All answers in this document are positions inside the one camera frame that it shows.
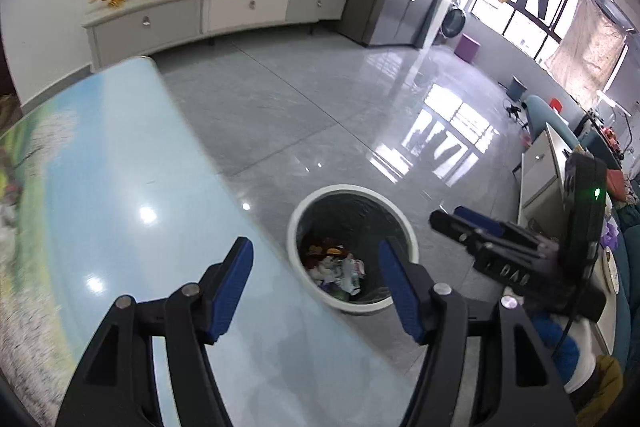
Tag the yellow snack wrapper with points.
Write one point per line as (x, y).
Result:
(327, 251)

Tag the person's right forearm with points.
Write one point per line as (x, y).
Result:
(575, 352)

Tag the white round trash bin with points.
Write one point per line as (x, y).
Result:
(300, 257)

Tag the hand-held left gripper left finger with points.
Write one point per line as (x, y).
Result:
(230, 292)

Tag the beige hanging cloth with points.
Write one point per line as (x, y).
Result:
(587, 52)

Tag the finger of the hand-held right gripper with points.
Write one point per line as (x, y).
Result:
(477, 218)
(447, 224)

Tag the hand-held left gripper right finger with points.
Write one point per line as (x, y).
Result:
(400, 292)

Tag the white coffee table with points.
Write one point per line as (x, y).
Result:
(540, 177)

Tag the washing machine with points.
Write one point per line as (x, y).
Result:
(454, 23)

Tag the grey bucket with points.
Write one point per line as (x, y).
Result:
(515, 88)

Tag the purple plastic bag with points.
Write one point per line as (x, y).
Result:
(607, 234)

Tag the white wrapper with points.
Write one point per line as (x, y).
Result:
(345, 273)

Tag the teal sofa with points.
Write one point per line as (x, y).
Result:
(627, 282)

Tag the purple stool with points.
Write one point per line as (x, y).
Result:
(467, 48)

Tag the white plate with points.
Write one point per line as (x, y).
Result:
(612, 272)

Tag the white tv cabinet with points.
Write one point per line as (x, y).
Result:
(165, 24)

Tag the red bucket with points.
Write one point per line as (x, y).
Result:
(557, 105)

